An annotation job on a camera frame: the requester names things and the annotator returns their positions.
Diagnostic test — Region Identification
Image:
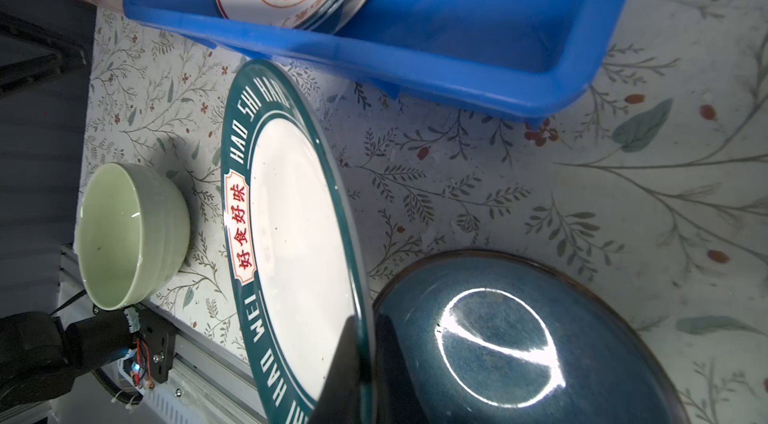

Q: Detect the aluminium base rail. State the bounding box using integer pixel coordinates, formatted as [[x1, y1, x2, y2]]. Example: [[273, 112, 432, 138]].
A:
[[50, 246, 268, 424]]

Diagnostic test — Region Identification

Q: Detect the white plate dark green rim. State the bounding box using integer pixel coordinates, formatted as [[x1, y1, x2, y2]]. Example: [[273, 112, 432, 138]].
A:
[[221, 60, 375, 423]]

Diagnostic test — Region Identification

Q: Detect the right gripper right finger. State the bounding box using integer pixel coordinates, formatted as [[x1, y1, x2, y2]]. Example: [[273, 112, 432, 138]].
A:
[[375, 315, 428, 424]]

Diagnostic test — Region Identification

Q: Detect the blue plastic bin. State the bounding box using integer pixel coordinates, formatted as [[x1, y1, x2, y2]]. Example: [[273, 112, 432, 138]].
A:
[[123, 0, 625, 119]]

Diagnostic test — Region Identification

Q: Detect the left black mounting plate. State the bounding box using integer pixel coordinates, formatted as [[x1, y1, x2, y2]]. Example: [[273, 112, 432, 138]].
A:
[[137, 306, 177, 384]]

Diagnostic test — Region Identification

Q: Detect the green ceramic bowl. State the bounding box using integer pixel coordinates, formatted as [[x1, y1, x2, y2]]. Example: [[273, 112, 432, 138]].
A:
[[74, 163, 191, 311]]

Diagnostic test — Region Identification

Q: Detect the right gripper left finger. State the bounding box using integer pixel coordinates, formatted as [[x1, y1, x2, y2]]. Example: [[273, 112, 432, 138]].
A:
[[308, 316, 361, 424]]

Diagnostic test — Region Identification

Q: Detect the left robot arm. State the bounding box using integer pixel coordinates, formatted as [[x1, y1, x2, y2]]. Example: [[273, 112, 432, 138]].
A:
[[1, 311, 134, 411]]

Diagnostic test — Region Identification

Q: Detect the dark blue ceramic bowl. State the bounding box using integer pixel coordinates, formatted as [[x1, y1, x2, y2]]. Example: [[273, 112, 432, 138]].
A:
[[373, 250, 688, 423]]

